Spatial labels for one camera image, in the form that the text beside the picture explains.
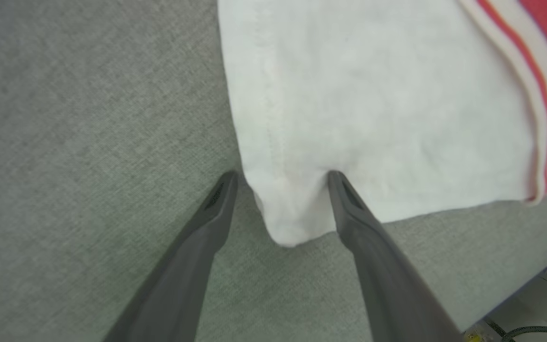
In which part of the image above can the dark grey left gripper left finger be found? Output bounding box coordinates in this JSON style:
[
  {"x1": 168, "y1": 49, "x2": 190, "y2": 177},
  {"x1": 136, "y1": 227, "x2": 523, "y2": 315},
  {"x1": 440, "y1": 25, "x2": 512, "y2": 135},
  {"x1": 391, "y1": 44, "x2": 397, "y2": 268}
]
[{"x1": 103, "y1": 171, "x2": 239, "y2": 342}]

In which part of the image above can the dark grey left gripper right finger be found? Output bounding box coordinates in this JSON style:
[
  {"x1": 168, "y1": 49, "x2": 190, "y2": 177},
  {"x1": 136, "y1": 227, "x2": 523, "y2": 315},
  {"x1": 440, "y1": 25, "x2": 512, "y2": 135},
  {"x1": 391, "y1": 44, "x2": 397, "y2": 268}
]
[{"x1": 327, "y1": 171, "x2": 464, "y2": 342}]

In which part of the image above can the red and white basketball jersey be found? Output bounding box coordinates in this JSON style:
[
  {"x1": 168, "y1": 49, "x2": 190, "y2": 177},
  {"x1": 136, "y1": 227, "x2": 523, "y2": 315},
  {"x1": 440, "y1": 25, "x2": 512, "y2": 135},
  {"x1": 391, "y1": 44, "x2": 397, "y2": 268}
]
[{"x1": 217, "y1": 0, "x2": 547, "y2": 248}]

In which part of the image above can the black braided cable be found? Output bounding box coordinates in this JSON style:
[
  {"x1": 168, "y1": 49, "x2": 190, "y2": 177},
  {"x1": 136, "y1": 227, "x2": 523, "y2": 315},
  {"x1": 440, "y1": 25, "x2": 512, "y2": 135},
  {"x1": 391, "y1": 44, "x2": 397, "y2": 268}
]
[{"x1": 486, "y1": 317, "x2": 547, "y2": 342}]

